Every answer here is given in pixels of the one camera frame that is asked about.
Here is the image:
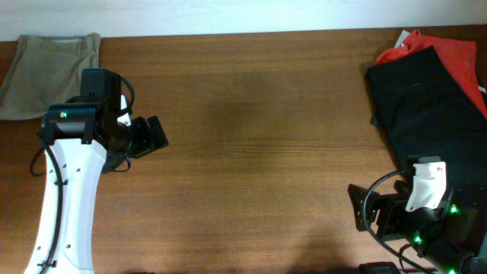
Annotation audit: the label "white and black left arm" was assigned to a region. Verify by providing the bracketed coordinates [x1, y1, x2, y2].
[25, 68, 168, 273]

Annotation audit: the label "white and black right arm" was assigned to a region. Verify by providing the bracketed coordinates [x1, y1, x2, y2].
[348, 114, 486, 273]

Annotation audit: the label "black garment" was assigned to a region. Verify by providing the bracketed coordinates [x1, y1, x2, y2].
[367, 47, 486, 186]

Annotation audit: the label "khaki shorts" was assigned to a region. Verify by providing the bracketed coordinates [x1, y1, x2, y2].
[1, 33, 101, 120]

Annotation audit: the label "red garment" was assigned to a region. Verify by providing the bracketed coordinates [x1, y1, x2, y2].
[375, 30, 486, 118]

